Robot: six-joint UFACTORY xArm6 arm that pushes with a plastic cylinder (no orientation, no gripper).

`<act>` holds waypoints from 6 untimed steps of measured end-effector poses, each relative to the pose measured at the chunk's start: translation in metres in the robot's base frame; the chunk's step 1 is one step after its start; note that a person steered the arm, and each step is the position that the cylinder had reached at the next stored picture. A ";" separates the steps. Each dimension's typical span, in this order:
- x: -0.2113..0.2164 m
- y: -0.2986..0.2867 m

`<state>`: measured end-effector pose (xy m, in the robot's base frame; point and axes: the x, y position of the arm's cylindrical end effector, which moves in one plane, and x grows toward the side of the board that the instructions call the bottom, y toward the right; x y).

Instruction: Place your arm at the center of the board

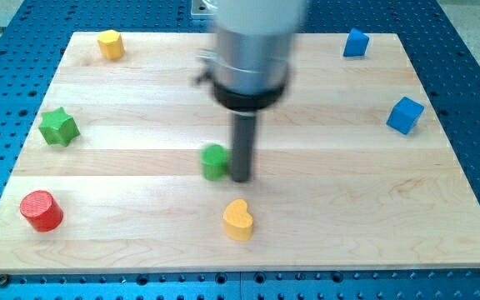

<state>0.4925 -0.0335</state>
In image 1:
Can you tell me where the green cylinder block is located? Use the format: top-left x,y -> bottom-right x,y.
200,144 -> 229,181

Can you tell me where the yellow heart block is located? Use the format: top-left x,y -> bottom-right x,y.
222,198 -> 253,242

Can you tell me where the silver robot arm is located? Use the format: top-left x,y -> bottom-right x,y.
196,0 -> 308,113

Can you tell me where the blue perforated table plate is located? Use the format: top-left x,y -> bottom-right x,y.
0,1 -> 480,299

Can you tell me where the yellow hexagon block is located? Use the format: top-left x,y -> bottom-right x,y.
97,29 -> 125,60

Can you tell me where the red cylinder block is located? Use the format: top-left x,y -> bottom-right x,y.
19,190 -> 64,233

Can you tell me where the blue cube block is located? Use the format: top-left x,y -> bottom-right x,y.
386,97 -> 425,135

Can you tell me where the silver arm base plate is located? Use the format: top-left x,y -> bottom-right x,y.
189,0 -> 218,18

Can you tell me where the light wooden board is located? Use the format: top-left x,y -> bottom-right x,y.
0,32 -> 480,274

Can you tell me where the blue triangular block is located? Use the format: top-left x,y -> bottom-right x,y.
343,27 -> 370,58

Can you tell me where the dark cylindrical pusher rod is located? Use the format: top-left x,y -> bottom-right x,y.
229,112 -> 257,183

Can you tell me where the green star block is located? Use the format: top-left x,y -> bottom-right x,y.
38,107 -> 80,147

